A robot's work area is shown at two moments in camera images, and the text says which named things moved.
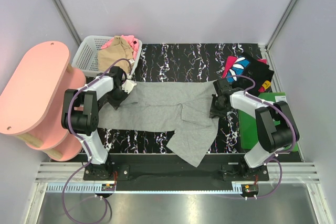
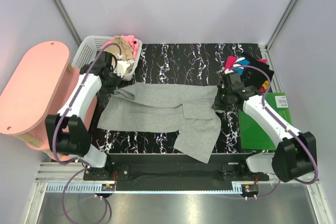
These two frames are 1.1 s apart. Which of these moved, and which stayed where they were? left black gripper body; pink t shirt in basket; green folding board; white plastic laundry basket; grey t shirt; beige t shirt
Moved: left black gripper body; grey t shirt
Stayed: beige t shirt; white plastic laundry basket; green folding board; pink t shirt in basket
